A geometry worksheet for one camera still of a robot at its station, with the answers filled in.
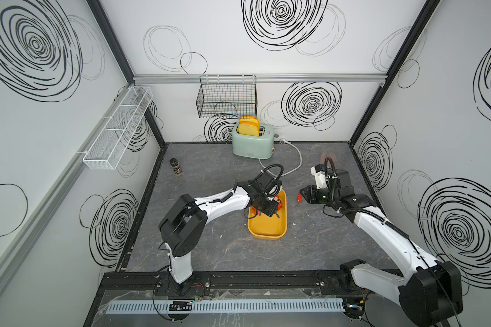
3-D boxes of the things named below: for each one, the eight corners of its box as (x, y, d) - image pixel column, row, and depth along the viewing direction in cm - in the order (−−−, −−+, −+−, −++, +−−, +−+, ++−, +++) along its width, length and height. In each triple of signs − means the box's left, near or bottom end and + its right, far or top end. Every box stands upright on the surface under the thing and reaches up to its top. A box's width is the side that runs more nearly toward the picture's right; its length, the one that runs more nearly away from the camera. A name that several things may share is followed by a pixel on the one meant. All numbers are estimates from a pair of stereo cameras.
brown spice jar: (174, 176, 107) (168, 164, 99) (176, 170, 110) (170, 157, 102) (181, 176, 107) (176, 164, 99) (183, 170, 110) (178, 157, 102)
